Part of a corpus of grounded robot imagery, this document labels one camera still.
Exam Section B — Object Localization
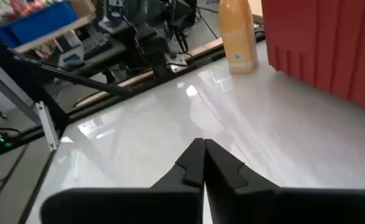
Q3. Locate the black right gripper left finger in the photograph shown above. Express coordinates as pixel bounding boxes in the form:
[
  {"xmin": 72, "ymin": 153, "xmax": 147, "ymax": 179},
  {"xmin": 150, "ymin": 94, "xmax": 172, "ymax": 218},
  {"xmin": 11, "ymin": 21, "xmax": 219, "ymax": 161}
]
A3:
[{"xmin": 40, "ymin": 138, "xmax": 206, "ymax": 224}]

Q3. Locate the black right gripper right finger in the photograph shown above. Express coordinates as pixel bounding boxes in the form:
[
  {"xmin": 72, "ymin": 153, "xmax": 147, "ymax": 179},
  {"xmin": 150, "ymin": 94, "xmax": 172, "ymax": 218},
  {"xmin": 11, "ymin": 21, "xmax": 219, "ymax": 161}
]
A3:
[{"xmin": 203, "ymin": 138, "xmax": 365, "ymax": 224}]

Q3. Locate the red plastic laundry bin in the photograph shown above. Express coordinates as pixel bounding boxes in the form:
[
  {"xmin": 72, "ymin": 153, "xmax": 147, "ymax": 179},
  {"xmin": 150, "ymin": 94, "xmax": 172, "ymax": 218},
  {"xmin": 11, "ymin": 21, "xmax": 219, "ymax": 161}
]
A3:
[{"xmin": 261, "ymin": 0, "xmax": 365, "ymax": 111}]

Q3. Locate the white table cover sheet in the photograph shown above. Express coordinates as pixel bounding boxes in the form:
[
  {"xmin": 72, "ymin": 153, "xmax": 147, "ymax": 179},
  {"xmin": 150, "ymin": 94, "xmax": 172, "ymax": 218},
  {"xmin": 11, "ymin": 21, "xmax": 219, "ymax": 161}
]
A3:
[{"xmin": 25, "ymin": 40, "xmax": 365, "ymax": 224}]

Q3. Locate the black computer keyboard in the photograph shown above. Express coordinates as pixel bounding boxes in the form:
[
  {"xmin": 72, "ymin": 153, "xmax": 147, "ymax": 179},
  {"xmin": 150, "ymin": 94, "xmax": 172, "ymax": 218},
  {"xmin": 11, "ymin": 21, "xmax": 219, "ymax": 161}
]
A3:
[{"xmin": 81, "ymin": 26, "xmax": 112, "ymax": 59}]

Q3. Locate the orange liquid spray bottle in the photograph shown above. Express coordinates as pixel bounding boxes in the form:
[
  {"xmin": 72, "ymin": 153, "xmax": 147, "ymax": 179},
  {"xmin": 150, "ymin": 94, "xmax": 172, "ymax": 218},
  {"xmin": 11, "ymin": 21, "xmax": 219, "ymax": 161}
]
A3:
[{"xmin": 218, "ymin": 0, "xmax": 259, "ymax": 75}]

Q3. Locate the light wooden shelf board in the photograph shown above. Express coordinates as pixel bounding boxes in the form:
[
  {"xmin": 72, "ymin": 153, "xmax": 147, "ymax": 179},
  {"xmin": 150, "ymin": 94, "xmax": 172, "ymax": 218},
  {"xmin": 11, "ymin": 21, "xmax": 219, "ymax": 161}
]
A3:
[{"xmin": 14, "ymin": 12, "xmax": 96, "ymax": 54}]

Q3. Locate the blue plastic object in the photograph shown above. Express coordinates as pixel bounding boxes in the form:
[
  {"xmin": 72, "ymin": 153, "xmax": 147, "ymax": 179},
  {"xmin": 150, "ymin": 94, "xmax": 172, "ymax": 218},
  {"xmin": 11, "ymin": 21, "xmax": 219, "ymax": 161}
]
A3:
[{"xmin": 0, "ymin": 1, "xmax": 79, "ymax": 62}]

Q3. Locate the silver aluminium frame bracket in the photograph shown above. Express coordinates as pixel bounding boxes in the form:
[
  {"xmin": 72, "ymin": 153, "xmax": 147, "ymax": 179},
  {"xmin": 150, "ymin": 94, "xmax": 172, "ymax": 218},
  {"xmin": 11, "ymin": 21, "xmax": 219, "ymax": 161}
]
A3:
[{"xmin": 34, "ymin": 101, "xmax": 60, "ymax": 152}]

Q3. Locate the white metal bracket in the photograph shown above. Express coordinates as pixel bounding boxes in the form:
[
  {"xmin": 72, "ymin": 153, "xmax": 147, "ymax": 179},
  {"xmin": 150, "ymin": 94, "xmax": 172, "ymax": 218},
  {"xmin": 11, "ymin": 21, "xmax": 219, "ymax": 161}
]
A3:
[{"xmin": 165, "ymin": 52, "xmax": 188, "ymax": 74}]

